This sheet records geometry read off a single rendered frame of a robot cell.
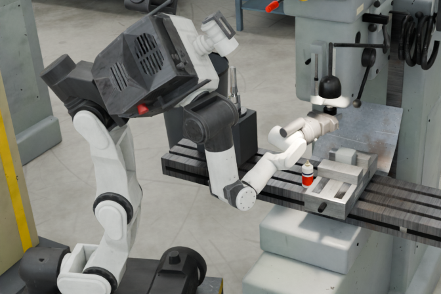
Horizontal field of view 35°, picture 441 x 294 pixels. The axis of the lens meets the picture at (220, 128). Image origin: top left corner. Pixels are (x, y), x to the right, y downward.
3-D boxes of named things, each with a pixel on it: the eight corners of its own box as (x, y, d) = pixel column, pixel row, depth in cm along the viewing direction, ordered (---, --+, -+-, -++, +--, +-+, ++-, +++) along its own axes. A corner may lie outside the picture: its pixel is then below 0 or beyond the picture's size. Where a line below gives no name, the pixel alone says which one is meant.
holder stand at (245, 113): (241, 165, 275) (238, 120, 266) (196, 150, 287) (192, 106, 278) (258, 151, 284) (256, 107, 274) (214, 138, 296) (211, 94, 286)
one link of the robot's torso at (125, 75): (105, 147, 209) (200, 90, 194) (62, 46, 214) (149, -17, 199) (159, 141, 235) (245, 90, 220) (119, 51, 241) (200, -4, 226)
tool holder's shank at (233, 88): (235, 91, 272) (233, 64, 266) (239, 94, 269) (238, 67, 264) (228, 93, 270) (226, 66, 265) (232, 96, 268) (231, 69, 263)
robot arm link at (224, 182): (230, 220, 219) (220, 157, 210) (205, 207, 229) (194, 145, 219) (258, 205, 225) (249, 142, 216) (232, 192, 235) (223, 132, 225)
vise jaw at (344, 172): (357, 185, 246) (357, 176, 244) (317, 176, 253) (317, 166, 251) (363, 176, 251) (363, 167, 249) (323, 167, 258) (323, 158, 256)
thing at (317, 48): (321, 105, 233) (321, 46, 223) (310, 103, 235) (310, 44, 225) (325, 100, 236) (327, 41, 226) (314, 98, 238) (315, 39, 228)
